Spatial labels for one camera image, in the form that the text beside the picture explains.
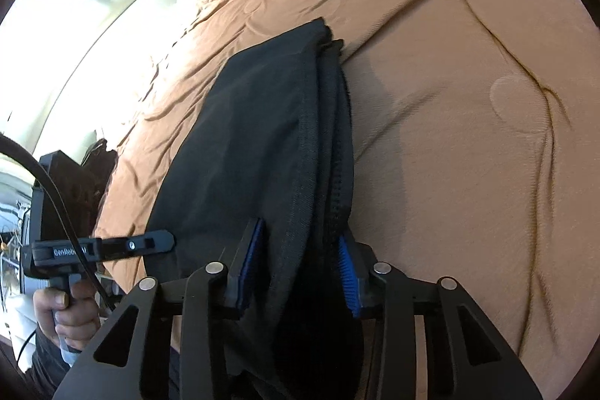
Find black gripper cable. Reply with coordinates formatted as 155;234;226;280
0;134;117;313

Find brown blanket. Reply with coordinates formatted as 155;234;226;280
94;0;600;363

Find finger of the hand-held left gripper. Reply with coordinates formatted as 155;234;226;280
100;229;177;261

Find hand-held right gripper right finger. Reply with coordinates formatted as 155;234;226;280
336;234;545;400

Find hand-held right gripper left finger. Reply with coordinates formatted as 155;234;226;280
61;218;266;400

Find black pants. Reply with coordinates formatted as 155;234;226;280
147;18;372;400

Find person's left hand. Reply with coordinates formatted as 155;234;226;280
33;279;102;355

